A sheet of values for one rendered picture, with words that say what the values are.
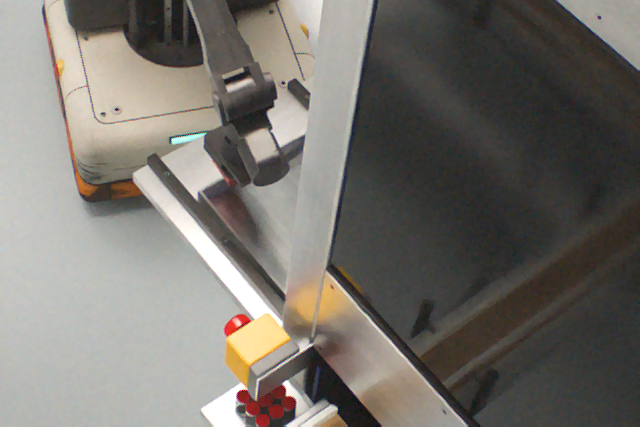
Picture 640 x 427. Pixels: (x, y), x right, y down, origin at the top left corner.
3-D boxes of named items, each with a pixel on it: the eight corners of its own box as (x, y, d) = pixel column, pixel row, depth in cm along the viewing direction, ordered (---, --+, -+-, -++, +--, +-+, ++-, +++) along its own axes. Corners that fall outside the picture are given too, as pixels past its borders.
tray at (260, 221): (462, 275, 182) (466, 262, 180) (330, 361, 172) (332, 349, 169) (327, 132, 197) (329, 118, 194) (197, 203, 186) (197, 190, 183)
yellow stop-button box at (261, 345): (297, 373, 161) (301, 348, 155) (254, 401, 158) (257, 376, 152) (263, 334, 164) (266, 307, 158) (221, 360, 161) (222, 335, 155)
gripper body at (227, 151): (240, 190, 177) (245, 164, 171) (201, 141, 180) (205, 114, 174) (274, 171, 180) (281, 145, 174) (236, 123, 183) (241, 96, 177)
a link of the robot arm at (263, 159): (267, 66, 165) (209, 87, 163) (299, 131, 160) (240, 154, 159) (271, 109, 176) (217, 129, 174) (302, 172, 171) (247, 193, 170)
